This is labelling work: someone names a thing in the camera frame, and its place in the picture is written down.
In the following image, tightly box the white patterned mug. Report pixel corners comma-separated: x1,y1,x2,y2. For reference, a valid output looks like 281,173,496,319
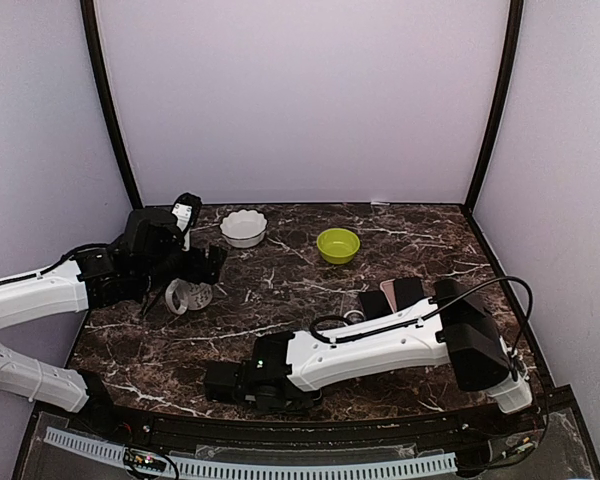
164,279,213,316

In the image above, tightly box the black front rail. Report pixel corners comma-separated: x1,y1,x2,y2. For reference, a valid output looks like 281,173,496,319
104,397,547,451

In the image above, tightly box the clear magsafe phone case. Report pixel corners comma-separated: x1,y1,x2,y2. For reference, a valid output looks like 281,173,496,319
344,309,365,322

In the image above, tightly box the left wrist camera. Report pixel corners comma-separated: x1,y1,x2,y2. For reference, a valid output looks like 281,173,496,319
171,192,202,251

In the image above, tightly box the green plastic bowl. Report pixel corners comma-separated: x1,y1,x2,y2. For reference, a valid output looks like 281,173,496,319
316,228,361,265

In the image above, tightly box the white fluted ceramic bowl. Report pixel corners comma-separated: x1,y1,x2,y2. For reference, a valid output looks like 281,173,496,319
220,210,268,249

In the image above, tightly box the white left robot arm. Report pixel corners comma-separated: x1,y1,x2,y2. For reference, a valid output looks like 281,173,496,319
0,208,227,436

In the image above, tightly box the pink phone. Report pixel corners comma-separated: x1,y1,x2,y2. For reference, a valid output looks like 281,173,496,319
379,279,398,313

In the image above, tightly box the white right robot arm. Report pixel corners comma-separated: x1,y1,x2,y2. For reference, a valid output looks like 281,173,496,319
204,278,533,434

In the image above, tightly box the black phone with purple edge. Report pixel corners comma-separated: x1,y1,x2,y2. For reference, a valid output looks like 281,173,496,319
358,290,392,320

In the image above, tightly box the black frame post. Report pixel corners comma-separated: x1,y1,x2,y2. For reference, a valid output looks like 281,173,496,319
462,0,526,211
79,0,143,209

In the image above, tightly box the black frame post right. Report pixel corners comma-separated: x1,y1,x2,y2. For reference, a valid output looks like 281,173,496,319
462,0,526,211

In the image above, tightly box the black frame post left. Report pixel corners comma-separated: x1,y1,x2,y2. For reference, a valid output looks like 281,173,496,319
79,0,143,209

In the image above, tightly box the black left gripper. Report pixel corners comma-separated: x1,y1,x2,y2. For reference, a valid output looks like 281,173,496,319
136,244,227,296

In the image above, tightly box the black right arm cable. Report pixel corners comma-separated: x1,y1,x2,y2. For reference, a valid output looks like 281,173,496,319
429,276,535,361

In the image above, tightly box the white slotted cable duct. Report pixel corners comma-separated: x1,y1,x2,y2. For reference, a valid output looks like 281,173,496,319
43,427,458,479

